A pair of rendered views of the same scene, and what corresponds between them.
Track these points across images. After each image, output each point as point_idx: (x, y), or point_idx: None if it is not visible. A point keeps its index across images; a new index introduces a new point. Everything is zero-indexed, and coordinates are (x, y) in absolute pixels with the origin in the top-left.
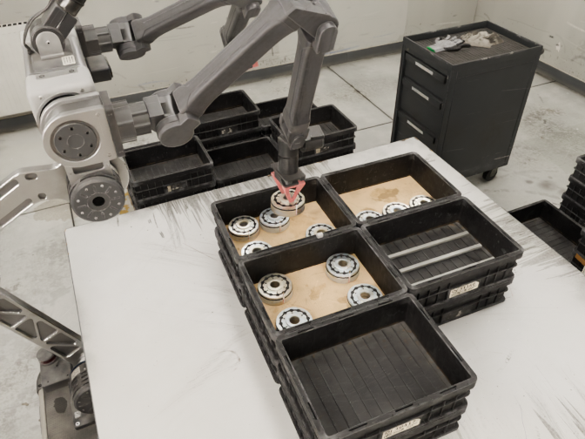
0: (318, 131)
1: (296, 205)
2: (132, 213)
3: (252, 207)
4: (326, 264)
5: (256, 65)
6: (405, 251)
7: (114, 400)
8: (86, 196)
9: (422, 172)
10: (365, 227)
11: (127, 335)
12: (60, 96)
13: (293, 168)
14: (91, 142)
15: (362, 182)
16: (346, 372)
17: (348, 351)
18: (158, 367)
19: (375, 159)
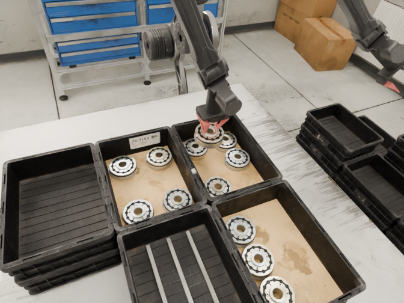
0: (226, 95)
1: (196, 133)
2: (260, 106)
3: (244, 142)
4: (178, 188)
5: (386, 85)
6: (199, 260)
7: (117, 113)
8: (177, 29)
9: None
10: (205, 207)
11: (157, 113)
12: None
13: (207, 106)
14: None
15: (305, 231)
16: (76, 198)
17: (94, 201)
18: (134, 127)
19: (403, 282)
